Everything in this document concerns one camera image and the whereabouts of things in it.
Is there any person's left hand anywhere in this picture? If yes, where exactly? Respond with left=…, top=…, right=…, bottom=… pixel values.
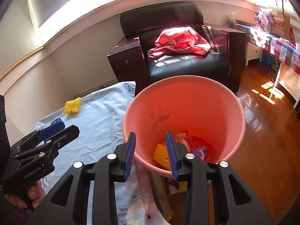
left=4, top=180, right=45, bottom=210

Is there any yellow foam fruit net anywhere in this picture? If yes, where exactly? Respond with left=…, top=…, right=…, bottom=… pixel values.
left=63, top=97, right=81, bottom=115

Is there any checkered cloth side table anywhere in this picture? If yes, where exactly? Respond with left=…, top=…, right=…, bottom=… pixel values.
left=225, top=22, right=299, bottom=108

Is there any light blue floral tablecloth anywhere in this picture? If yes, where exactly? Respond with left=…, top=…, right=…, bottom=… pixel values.
left=35, top=81, right=168, bottom=224

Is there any brown paper shopping bag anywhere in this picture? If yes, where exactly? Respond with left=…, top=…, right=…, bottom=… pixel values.
left=270, top=9, right=290, bottom=39

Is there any black leather armchair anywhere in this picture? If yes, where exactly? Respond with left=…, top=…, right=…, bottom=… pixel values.
left=107, top=1, right=246, bottom=93

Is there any red polka dot garment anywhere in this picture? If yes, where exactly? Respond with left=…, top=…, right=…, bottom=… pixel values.
left=147, top=26, right=211, bottom=59

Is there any pink plastic trash bucket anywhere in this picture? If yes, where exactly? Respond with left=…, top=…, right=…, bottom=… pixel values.
left=123, top=76, right=246, bottom=178

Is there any red snack wrapper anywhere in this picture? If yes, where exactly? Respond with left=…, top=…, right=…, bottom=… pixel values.
left=175, top=130, right=213, bottom=154

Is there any blue Tempo tissue pack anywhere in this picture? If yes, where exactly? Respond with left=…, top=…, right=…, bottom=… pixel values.
left=51, top=117, right=62, bottom=125

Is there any white drawer cabinet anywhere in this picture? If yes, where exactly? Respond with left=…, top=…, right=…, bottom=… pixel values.
left=244, top=42, right=263, bottom=66

